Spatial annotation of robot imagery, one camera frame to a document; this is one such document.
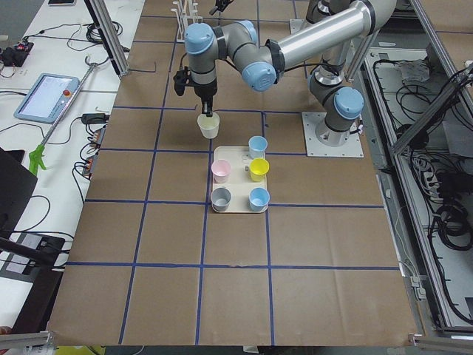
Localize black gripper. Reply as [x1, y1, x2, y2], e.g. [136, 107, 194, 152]
[190, 0, 234, 115]

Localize pale green plastic cup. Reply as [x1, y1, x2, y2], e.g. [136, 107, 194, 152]
[197, 112, 220, 139]

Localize light blue plastic cup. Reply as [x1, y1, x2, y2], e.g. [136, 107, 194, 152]
[248, 135, 268, 159]

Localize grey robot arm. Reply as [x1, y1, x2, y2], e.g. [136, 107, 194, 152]
[185, 1, 372, 123]

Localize pink plastic cup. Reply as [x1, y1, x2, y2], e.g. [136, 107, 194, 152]
[211, 159, 231, 183]

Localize yellow plastic cup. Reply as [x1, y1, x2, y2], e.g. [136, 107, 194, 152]
[249, 158, 270, 182]

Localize grey plastic cup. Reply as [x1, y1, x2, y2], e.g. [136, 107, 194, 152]
[211, 187, 231, 212]

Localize cream plastic tray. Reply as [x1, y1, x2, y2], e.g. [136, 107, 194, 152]
[212, 146, 268, 214]

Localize blue teach pendant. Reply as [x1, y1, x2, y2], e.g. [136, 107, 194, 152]
[13, 73, 80, 124]

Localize long metal reacher rod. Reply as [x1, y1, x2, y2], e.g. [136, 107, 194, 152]
[29, 56, 109, 176]

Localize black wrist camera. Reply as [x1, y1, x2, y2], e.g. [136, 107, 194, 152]
[173, 66, 191, 96]

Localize white wire cup rack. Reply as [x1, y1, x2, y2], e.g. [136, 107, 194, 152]
[171, 0, 203, 43]

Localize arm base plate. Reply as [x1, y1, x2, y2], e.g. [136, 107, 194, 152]
[302, 112, 364, 158]

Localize aluminium frame post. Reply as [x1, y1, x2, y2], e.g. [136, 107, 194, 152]
[84, 0, 129, 78]

